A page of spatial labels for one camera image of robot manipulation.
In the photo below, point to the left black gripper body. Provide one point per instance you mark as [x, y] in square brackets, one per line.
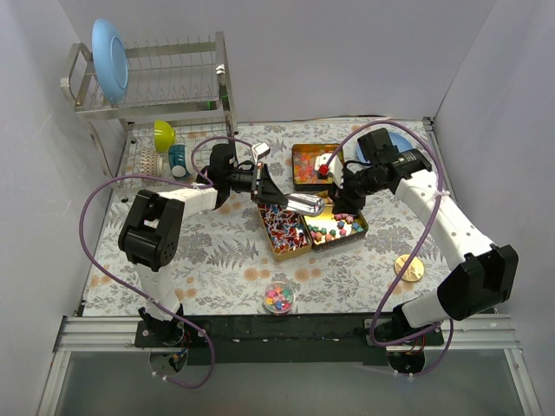
[259, 185]

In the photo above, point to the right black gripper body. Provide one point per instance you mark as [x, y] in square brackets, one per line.
[343, 191]

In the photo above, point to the tin of star candies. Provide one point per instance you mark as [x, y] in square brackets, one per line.
[329, 230]

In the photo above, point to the silver metal scoop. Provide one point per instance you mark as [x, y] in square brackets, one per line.
[305, 204]

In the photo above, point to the gold round lid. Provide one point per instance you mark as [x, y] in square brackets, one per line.
[415, 271]

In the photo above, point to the clear round plastic container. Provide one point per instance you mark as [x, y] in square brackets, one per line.
[278, 298]

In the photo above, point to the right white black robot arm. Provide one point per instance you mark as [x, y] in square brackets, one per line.
[481, 272]

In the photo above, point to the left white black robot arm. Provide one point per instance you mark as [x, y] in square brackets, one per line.
[150, 235]

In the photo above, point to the tin of gummy candies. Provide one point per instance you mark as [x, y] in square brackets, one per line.
[305, 177]

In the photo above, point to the blue plate on table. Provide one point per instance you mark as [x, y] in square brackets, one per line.
[402, 144]

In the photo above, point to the teal white cup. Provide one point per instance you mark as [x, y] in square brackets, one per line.
[179, 161]

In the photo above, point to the floral table mat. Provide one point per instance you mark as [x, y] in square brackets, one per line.
[224, 262]

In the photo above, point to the yellow green bowl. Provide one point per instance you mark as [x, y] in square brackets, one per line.
[163, 136]

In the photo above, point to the patterned beige cup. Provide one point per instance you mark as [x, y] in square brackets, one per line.
[151, 163]

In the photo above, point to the steel dish rack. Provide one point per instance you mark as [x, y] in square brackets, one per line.
[185, 83]

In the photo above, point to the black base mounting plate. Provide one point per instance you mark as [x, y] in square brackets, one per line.
[310, 338]

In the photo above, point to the blue plate in rack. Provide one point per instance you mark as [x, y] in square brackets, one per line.
[110, 60]

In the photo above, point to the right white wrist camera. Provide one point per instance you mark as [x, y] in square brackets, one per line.
[328, 166]

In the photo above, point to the aluminium frame rail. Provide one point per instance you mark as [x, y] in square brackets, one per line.
[117, 334]

